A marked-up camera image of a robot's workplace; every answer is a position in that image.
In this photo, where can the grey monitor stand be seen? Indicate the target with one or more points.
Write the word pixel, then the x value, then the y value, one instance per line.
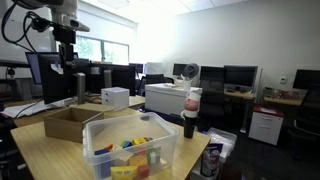
pixel 107 78
pixel 81 90

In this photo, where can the large blue block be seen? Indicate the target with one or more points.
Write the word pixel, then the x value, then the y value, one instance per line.
pixel 105 170

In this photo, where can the black computer monitor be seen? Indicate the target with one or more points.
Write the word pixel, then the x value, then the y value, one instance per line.
pixel 137 68
pixel 306 79
pixel 240 76
pixel 179 69

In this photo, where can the large white storage box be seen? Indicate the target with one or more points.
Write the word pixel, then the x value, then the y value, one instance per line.
pixel 163 100

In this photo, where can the orange yellow block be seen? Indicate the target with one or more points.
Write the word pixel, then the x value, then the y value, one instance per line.
pixel 137 160

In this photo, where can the monitor with blue screen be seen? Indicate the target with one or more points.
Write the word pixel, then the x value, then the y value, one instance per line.
pixel 32 68

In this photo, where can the red wooden block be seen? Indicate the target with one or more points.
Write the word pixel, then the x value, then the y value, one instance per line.
pixel 143 171

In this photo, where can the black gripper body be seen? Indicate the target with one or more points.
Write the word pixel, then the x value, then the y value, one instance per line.
pixel 64 35

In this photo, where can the office window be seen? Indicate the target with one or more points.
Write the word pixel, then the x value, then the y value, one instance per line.
pixel 113 52

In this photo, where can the wooden office desk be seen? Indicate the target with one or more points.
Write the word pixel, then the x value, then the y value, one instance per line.
pixel 240 95
pixel 283 101

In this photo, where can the green and blue block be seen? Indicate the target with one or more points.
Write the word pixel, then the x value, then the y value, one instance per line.
pixel 126 144

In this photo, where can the orange wooden block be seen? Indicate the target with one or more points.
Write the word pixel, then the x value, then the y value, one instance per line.
pixel 109 147

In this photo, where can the wide black monitor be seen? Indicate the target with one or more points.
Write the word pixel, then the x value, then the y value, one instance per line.
pixel 121 78

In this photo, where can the white desk fan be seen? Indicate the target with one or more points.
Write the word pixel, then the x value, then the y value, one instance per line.
pixel 191 70

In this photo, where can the yellow printed block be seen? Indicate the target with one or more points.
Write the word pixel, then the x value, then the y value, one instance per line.
pixel 123 173

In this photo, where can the dark snack bag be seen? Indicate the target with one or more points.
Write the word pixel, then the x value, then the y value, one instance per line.
pixel 210 161

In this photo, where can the white monitor back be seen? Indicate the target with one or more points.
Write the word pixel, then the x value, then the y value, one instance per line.
pixel 154 68

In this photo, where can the white mug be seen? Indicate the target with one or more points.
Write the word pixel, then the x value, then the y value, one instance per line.
pixel 186 85

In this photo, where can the white wall thermostat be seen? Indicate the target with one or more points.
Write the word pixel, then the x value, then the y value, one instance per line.
pixel 283 80

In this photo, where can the white paper sheets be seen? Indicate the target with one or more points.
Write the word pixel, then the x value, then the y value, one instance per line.
pixel 23 108

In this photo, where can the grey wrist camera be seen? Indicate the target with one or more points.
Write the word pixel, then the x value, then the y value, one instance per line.
pixel 77 24

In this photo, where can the small white drawer unit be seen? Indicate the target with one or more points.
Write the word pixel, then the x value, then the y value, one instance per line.
pixel 115 98

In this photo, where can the large black monitor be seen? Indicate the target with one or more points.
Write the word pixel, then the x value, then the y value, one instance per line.
pixel 50 86

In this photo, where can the clear plastic storage bin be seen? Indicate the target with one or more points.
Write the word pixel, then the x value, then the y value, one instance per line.
pixel 133 130

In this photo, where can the green wooden block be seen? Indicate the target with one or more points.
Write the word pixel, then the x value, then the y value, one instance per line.
pixel 153 156

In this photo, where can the white filing cabinet red top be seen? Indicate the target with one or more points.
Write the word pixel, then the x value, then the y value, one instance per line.
pixel 265 126

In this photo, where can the yellow wooden block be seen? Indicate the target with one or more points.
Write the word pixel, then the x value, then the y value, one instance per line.
pixel 139 141

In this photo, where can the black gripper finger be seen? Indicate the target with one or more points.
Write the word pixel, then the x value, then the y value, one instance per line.
pixel 70 53
pixel 63 55

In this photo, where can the blue wooden block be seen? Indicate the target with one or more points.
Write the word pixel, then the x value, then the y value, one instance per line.
pixel 101 151

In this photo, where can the brown cardboard box with lid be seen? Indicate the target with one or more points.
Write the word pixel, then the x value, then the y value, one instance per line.
pixel 65 128

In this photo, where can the clear plastic floor bin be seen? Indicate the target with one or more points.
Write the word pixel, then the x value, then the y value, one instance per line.
pixel 222 138

